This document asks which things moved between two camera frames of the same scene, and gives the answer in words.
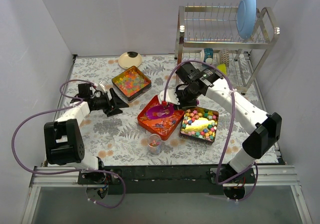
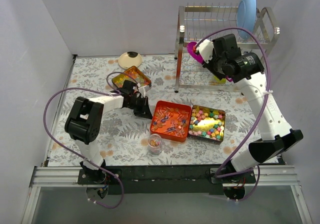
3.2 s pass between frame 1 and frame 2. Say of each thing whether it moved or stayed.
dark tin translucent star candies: stayed
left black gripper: moved
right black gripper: moved
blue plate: stayed
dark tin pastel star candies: moved
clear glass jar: stayed
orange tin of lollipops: moved
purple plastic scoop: moved
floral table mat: stayed
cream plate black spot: stayed
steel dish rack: stayed
